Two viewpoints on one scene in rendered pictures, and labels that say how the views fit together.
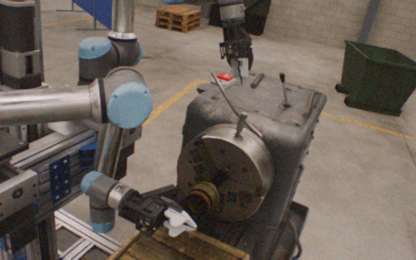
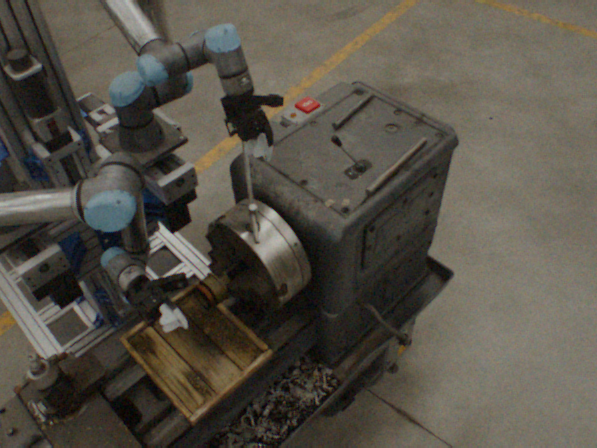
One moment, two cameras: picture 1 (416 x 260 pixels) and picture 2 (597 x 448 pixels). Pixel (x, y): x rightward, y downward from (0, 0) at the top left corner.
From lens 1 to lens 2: 90 cm
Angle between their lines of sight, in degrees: 31
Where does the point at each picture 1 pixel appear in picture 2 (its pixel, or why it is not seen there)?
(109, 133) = not seen: hidden behind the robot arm
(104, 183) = (116, 266)
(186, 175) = not seen: hidden behind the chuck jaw
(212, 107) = (253, 171)
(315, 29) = not seen: outside the picture
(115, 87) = (90, 197)
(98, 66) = (131, 112)
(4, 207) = (34, 280)
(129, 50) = (171, 84)
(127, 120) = (107, 226)
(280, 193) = (327, 285)
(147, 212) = (143, 305)
